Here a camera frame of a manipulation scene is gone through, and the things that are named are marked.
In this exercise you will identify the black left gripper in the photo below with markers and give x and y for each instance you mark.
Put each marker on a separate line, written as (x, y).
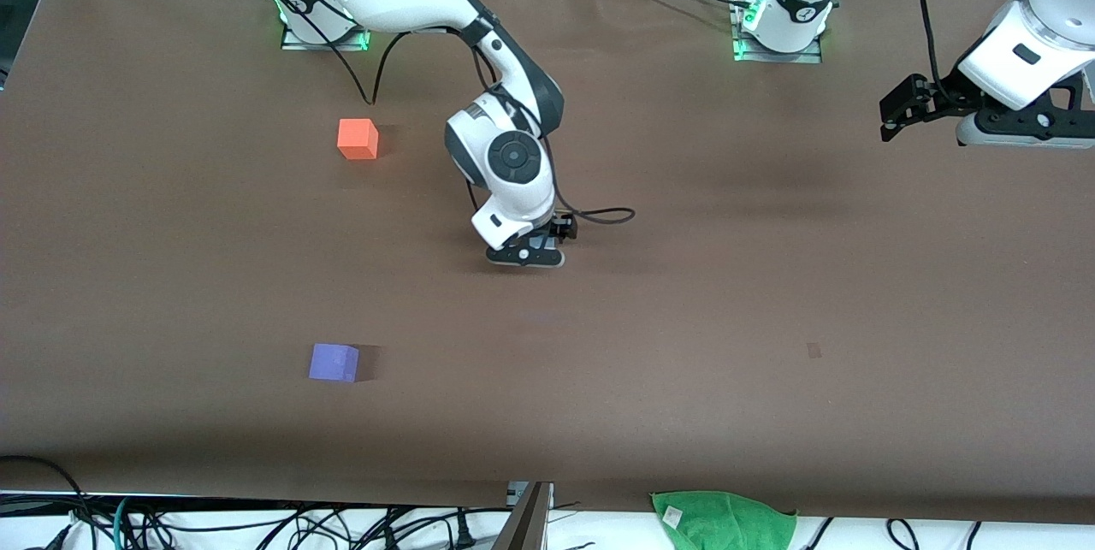
(944, 98)

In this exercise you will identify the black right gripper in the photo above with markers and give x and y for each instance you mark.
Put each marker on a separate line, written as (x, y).
(562, 228)

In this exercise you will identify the orange cube block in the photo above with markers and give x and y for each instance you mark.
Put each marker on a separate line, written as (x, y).
(355, 139)

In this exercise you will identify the purple cube block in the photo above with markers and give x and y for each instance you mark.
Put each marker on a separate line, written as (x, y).
(332, 362)

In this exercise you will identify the white cloth tag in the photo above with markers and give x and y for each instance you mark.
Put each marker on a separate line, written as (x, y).
(673, 516)

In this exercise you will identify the black power plug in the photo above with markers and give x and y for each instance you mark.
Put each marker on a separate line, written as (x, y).
(463, 533)

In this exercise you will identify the green cloth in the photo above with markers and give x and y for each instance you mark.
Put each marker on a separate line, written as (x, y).
(727, 524)

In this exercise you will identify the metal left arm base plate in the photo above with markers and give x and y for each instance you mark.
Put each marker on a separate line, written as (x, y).
(774, 56)

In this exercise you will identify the grey metal post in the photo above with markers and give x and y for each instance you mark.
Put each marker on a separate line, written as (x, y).
(523, 524)

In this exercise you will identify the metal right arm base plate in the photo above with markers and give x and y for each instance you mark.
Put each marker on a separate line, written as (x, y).
(325, 45)

